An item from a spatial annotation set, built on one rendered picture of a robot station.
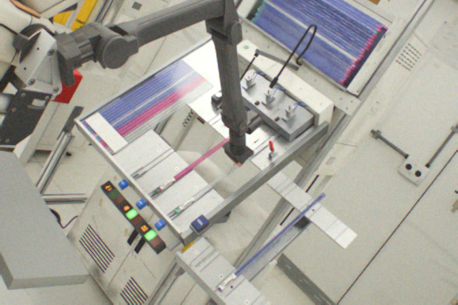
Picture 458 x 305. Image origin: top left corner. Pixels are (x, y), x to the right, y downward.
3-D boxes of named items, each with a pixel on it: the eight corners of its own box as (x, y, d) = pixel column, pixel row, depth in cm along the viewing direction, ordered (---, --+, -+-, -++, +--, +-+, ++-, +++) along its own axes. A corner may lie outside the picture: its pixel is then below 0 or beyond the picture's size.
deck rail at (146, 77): (80, 131, 213) (75, 122, 208) (78, 129, 214) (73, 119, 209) (215, 45, 240) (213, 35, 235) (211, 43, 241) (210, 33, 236)
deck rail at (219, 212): (185, 247, 180) (183, 239, 175) (181, 243, 181) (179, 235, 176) (327, 133, 208) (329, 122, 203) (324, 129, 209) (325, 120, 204)
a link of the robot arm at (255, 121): (220, 113, 175) (238, 124, 170) (244, 93, 180) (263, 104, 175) (225, 137, 184) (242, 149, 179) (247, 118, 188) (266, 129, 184)
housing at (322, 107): (316, 137, 208) (319, 114, 197) (233, 71, 231) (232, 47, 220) (330, 126, 211) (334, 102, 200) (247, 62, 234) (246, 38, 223)
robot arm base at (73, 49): (34, 28, 112) (65, 57, 107) (67, 15, 117) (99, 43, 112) (39, 59, 119) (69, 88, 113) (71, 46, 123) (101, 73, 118)
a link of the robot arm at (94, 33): (69, 32, 117) (82, 41, 114) (107, 16, 122) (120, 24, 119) (75, 67, 123) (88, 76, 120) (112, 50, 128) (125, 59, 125)
